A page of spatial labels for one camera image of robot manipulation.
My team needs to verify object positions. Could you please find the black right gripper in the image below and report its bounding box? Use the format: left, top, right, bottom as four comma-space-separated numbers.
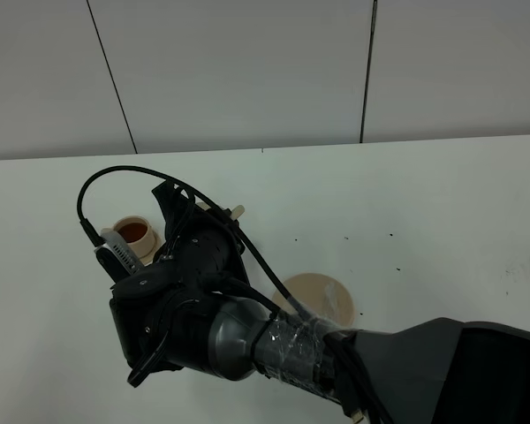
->
151, 182, 250, 292

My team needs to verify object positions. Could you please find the beige teapot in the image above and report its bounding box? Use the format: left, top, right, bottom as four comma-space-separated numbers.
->
196, 201, 246, 221

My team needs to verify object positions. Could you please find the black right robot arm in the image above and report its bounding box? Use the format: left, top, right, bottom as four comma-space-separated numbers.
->
110, 183, 530, 423

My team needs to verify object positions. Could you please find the large beige teapot saucer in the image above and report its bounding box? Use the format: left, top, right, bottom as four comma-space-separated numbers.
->
284, 273, 356, 327

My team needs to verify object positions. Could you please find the far beige cup saucer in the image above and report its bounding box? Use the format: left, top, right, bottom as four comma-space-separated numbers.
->
140, 232, 163, 266

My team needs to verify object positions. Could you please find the far beige teacup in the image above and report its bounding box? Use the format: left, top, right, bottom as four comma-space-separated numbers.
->
101, 216, 155, 258

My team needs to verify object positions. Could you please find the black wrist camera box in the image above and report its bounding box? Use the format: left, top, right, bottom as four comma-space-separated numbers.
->
95, 230, 144, 283

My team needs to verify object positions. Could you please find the black camera cable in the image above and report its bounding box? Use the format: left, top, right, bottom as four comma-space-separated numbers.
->
76, 165, 394, 424

